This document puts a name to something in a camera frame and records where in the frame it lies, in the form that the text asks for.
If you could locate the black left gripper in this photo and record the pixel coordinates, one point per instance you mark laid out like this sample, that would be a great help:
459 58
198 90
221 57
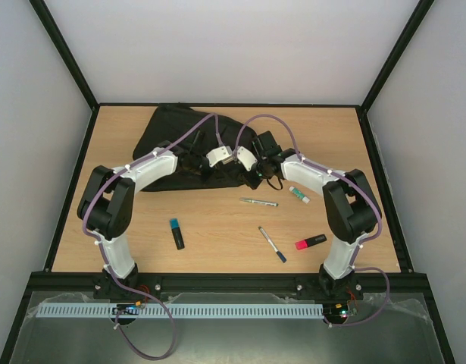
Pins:
215 174

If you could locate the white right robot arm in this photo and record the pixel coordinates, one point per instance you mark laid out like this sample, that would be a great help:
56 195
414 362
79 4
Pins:
351 208

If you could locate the black aluminium frame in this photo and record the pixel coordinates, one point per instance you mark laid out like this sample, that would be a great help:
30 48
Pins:
406 281

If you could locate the blue black highlighter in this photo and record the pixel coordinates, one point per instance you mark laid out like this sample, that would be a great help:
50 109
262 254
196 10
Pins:
177 234

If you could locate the light blue cable duct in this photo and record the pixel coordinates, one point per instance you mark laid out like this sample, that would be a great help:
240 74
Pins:
181 311

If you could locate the black student backpack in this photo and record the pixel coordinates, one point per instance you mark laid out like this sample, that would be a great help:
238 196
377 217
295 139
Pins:
168 123

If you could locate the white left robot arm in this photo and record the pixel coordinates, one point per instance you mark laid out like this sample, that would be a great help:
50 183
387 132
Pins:
106 206

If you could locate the pink black highlighter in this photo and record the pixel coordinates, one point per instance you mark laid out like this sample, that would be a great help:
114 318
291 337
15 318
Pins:
311 241

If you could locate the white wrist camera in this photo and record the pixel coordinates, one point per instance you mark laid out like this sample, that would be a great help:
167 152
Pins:
246 158
221 154

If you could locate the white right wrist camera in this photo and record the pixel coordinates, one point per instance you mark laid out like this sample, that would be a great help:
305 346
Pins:
246 158

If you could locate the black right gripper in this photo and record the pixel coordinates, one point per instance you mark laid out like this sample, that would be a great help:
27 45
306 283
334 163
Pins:
251 174

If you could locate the blue capped white marker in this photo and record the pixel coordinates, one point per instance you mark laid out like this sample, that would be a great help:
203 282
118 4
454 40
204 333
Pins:
274 247

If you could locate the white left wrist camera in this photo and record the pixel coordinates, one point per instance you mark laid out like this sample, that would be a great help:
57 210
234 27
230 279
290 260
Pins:
221 154

